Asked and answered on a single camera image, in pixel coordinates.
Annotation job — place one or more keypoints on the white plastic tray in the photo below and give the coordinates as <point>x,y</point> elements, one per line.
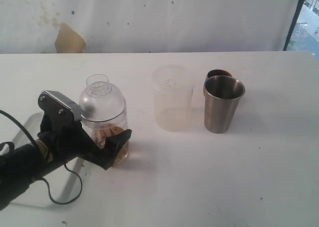
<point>63,184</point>

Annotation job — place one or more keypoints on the stainless steel cup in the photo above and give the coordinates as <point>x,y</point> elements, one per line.
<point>218,112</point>

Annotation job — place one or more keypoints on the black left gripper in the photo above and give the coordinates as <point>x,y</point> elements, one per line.
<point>74,142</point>

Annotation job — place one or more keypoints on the clear plastic shaker lid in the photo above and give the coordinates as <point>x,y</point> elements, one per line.
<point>101,100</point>

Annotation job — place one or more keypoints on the brown wooden cup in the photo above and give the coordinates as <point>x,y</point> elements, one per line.
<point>218,73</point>

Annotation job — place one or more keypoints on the clear plastic shaker cup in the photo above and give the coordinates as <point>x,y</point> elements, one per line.
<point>120,121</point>

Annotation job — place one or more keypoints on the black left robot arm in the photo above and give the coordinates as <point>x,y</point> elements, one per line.
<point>21,167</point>

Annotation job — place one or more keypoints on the dark window frame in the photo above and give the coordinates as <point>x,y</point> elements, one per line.
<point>293,23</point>

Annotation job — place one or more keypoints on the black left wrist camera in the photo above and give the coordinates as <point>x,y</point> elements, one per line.
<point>59,108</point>

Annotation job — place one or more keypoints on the translucent white plastic container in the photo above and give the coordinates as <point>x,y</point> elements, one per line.
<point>173,91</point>

